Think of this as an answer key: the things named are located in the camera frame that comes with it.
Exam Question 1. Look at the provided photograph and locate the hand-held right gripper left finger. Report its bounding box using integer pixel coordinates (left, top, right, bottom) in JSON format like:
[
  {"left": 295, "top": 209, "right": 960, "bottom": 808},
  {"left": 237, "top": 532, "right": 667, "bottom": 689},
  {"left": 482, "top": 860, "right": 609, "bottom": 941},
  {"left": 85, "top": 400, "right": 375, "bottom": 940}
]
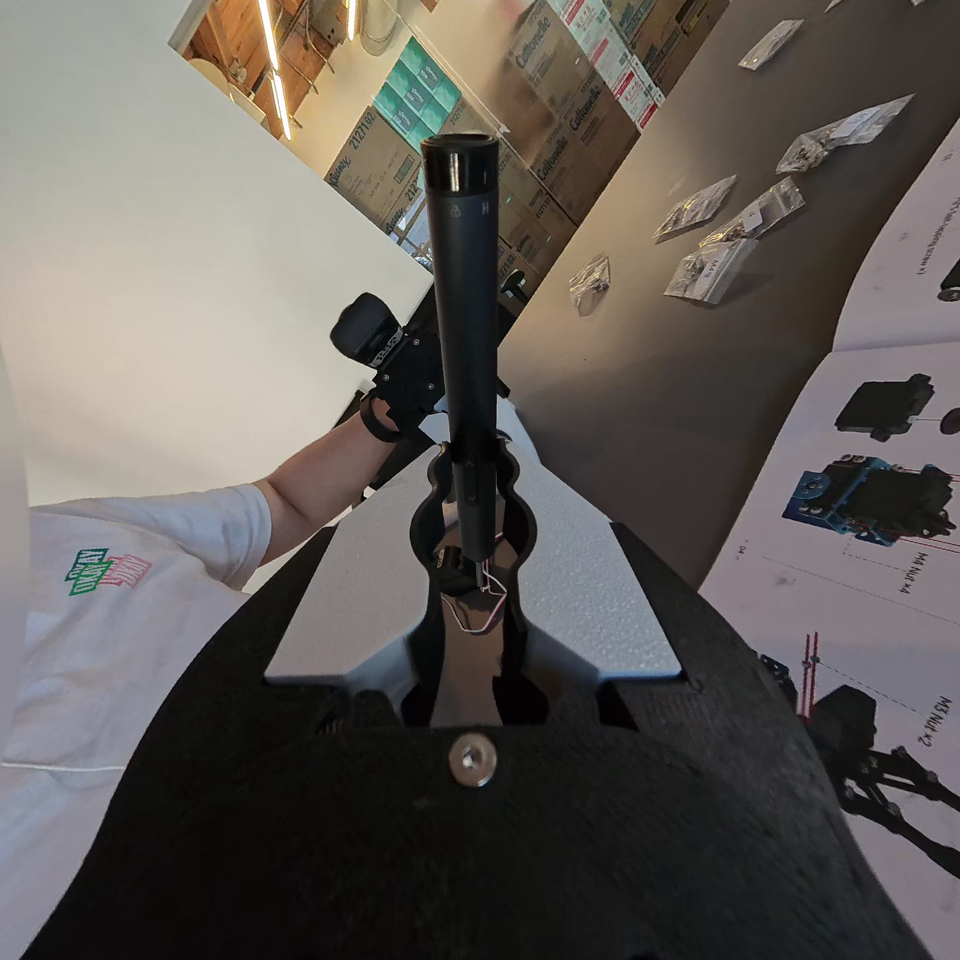
[{"left": 264, "top": 441, "right": 455, "bottom": 726}]

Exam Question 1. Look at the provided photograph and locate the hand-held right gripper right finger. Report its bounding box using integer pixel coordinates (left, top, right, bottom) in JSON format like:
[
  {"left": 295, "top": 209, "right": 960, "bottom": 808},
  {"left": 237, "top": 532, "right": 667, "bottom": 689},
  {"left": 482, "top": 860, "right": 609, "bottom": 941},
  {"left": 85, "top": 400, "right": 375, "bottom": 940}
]
[{"left": 493, "top": 432, "right": 688, "bottom": 726}]

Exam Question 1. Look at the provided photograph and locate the black electric screwdriver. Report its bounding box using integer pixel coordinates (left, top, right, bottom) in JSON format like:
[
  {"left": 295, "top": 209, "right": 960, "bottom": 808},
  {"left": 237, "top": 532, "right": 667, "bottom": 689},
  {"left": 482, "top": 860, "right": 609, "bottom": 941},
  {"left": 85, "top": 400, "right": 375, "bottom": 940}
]
[{"left": 418, "top": 133, "right": 502, "bottom": 594}]

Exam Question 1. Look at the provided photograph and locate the person's left forearm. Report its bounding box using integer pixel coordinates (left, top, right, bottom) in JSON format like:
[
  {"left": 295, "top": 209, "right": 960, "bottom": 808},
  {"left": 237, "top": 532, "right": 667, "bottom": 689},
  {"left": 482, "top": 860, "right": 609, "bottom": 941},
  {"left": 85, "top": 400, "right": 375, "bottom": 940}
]
[{"left": 253, "top": 414, "right": 399, "bottom": 565}]

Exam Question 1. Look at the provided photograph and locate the dark brown desk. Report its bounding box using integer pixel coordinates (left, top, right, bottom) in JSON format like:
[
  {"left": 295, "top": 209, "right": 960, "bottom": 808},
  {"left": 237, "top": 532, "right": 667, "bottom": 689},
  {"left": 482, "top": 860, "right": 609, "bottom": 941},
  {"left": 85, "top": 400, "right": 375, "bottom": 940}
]
[{"left": 431, "top": 0, "right": 960, "bottom": 726}]

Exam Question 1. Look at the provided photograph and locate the printed instruction booklet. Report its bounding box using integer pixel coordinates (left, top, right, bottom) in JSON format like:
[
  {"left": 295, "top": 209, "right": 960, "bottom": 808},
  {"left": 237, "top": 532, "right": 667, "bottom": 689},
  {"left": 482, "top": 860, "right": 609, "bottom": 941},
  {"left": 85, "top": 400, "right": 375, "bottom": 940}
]
[{"left": 696, "top": 129, "right": 960, "bottom": 960}]

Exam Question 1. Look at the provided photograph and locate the stack of teal boxes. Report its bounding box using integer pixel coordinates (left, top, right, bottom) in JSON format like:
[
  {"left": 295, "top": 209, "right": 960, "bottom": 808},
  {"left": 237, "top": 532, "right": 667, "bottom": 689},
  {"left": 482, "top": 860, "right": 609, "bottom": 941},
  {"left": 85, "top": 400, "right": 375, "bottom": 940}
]
[{"left": 372, "top": 36, "right": 464, "bottom": 138}]

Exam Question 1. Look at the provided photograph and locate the stack of brown cardboard boxes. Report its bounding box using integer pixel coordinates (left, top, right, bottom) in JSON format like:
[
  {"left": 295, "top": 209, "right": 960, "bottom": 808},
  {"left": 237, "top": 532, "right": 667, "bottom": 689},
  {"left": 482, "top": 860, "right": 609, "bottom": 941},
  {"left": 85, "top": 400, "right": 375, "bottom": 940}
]
[{"left": 326, "top": 0, "right": 721, "bottom": 301}]

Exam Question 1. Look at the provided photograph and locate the stack of white red-label boxes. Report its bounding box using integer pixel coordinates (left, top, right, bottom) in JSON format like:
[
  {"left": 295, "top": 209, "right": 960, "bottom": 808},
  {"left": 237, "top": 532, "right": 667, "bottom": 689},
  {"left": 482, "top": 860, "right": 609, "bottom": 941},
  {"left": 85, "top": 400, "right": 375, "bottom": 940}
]
[{"left": 546, "top": 0, "right": 667, "bottom": 135}]

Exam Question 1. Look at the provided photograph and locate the red white servo cable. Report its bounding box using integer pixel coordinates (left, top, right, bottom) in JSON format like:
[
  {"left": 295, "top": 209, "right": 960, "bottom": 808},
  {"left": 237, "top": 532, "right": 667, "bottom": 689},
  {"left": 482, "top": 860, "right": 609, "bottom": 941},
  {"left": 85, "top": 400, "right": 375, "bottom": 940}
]
[{"left": 448, "top": 562, "right": 520, "bottom": 637}]

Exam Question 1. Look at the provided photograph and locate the silver ventilation duct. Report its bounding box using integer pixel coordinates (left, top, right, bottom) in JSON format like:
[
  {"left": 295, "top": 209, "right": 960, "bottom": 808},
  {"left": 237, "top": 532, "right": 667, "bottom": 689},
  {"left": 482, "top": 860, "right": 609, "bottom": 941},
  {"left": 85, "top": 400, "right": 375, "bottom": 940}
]
[{"left": 361, "top": 13, "right": 412, "bottom": 60}]

